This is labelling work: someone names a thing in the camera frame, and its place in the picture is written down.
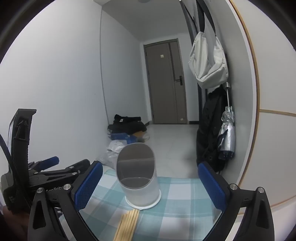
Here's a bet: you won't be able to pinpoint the blue cardboard box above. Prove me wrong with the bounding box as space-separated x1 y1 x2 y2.
110 133 137 144

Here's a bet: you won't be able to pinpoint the black cable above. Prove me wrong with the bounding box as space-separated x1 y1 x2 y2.
0 133 12 167

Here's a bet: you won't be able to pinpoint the teal plaid tablecloth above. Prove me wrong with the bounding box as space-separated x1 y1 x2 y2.
55 168 223 241

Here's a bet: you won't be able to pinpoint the black clothes pile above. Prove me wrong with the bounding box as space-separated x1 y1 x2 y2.
107 114 147 135

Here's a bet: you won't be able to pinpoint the white sling bag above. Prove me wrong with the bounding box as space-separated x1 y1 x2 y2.
189 32 229 89

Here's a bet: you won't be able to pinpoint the silver folded umbrella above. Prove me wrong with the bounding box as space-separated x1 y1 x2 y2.
218 82 236 161

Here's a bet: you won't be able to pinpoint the grey entrance door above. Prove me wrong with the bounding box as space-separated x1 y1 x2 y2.
144 39 188 125

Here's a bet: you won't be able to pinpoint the white utensil holder cup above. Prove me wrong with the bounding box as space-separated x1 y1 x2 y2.
116 143 161 210

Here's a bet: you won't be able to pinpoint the wooden chopstick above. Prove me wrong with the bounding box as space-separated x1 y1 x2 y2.
123 209 139 241
113 210 134 241

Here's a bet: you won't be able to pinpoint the black hanging jacket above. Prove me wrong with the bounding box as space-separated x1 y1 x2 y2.
196 85 227 172

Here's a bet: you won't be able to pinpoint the grey plastic parcel bags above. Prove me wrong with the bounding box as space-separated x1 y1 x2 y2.
96 140 127 170

